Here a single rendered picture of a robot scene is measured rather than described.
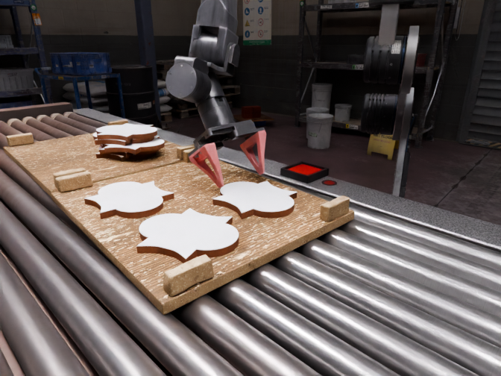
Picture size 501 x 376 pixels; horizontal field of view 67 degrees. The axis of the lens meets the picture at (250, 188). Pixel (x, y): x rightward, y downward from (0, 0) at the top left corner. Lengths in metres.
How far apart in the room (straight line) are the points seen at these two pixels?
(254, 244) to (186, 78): 0.29
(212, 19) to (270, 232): 0.39
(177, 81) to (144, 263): 0.30
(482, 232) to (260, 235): 0.35
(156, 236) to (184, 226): 0.04
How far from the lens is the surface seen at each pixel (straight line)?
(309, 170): 0.83
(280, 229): 0.55
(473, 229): 0.69
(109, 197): 0.67
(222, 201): 0.62
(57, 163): 0.95
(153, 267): 0.48
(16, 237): 0.66
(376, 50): 1.27
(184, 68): 0.64
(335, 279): 0.49
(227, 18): 0.72
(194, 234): 0.52
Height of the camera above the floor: 1.19
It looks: 22 degrees down
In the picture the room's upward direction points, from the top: straight up
